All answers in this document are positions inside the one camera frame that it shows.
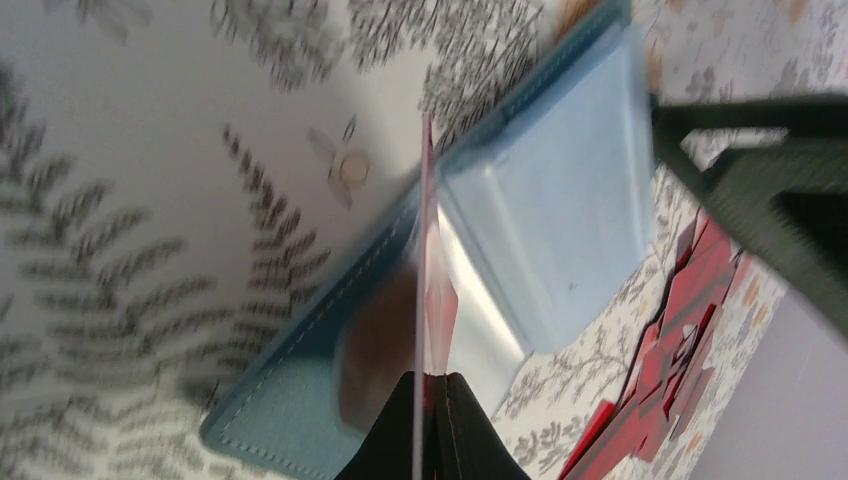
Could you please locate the pile of red cards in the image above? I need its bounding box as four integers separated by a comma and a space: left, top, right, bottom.
560, 212, 750, 479

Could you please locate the red card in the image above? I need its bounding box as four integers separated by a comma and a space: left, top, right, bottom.
411, 113, 458, 479

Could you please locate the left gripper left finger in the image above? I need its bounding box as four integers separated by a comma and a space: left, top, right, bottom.
335, 372, 415, 480

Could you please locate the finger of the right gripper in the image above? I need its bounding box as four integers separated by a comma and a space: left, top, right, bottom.
652, 93, 847, 336

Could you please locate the floral table mat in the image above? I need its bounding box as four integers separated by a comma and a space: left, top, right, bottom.
0, 0, 848, 480

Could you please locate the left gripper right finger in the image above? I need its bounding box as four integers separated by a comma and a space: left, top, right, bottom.
423, 373, 529, 480

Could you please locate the teal card holder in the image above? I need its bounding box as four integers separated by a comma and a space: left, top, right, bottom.
200, 1, 654, 479

